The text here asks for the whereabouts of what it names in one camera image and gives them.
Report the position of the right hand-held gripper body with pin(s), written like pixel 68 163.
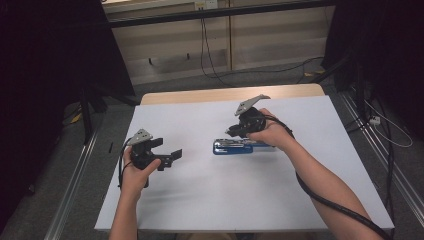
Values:
pixel 253 120

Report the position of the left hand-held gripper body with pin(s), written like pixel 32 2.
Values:
pixel 141 151

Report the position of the blue stapler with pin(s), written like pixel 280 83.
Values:
pixel 230 150

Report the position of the person's right hand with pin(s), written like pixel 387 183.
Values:
pixel 273 133

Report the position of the person's left hand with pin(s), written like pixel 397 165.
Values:
pixel 135 181

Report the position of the small black marker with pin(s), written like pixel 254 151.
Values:
pixel 110 147

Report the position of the wooden table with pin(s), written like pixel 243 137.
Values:
pixel 200 95

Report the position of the white table board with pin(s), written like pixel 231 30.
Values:
pixel 216 196

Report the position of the black metal stand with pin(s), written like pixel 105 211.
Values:
pixel 87 116
pixel 358 86

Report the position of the light wooden cabinet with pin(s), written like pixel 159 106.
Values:
pixel 266 43

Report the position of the black horizontal bar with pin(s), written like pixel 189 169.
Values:
pixel 216 13

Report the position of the white plug adapter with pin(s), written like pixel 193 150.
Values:
pixel 375 120

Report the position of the black curtain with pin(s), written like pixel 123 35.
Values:
pixel 383 50
pixel 50 66

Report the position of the white power strip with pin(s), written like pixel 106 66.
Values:
pixel 206 4

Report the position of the aluminium floor rail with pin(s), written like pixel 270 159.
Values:
pixel 393 166
pixel 71 186

